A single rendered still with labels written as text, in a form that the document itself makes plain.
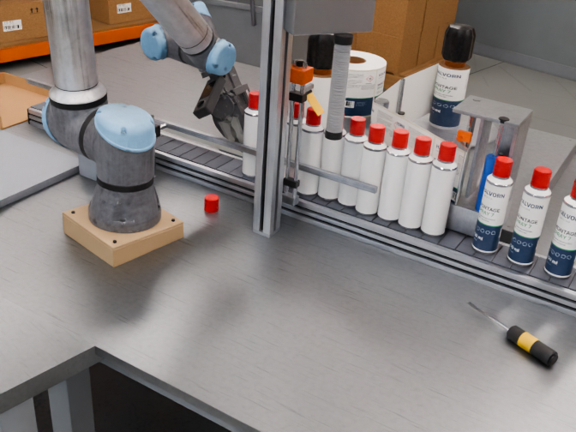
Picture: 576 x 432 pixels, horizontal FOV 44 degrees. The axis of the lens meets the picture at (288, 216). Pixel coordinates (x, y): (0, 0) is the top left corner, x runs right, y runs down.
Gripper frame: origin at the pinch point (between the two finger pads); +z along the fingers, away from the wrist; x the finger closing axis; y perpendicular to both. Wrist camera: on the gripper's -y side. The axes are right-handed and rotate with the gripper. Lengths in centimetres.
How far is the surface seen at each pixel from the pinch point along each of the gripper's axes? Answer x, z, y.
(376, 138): -36.9, 6.2, -1.6
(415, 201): -40.8, 21.2, -2.2
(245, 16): 115, -41, 178
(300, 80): -29.6, -11.0, -9.7
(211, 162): 9.5, 0.9, -1.5
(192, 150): 16.5, -3.1, 1.2
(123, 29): 297, -79, 273
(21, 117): 69, -28, -4
